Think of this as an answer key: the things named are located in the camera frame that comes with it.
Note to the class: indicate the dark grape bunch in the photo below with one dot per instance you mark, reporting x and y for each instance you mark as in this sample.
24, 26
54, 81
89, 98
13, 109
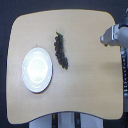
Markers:
62, 59

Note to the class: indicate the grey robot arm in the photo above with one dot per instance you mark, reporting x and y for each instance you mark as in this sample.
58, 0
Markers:
117, 35

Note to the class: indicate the white round plate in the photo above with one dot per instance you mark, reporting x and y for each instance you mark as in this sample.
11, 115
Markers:
37, 70

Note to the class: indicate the white table base frame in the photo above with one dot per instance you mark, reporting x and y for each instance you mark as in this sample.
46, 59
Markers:
67, 120

